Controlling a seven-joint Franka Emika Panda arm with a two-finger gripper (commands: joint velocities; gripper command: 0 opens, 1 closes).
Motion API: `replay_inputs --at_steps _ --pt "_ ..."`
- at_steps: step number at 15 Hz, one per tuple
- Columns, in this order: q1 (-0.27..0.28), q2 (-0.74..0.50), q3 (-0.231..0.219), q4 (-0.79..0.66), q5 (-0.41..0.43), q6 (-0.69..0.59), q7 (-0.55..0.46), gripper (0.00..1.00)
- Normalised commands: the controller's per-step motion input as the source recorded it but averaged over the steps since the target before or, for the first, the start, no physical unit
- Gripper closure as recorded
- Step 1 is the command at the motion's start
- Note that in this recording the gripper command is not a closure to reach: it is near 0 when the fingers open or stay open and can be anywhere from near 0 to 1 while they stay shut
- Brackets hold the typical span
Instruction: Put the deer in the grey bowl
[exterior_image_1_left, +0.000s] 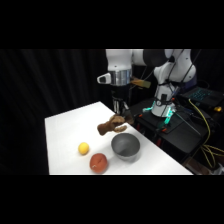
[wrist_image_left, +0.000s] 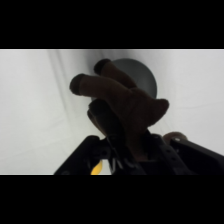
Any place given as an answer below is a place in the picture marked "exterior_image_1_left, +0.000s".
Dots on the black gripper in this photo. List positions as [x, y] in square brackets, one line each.
[119, 92]

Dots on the brown plush deer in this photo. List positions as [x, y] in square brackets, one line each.
[109, 126]

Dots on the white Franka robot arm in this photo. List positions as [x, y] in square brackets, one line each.
[173, 71]

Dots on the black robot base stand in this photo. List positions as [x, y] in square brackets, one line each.
[173, 131]

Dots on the grey bowl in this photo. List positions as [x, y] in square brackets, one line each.
[126, 147]

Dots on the tan cardboard piece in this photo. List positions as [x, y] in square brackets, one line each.
[141, 82]

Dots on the yellow lemon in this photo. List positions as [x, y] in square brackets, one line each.
[83, 148]

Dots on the orange plush fruit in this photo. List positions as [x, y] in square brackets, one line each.
[98, 163]

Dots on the black curtain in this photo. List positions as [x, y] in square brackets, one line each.
[50, 83]

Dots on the black laptop with teal keys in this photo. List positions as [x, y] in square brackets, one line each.
[201, 95]

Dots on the small yellow connector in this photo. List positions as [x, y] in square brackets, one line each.
[217, 109]

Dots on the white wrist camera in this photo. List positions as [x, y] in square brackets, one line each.
[104, 78]

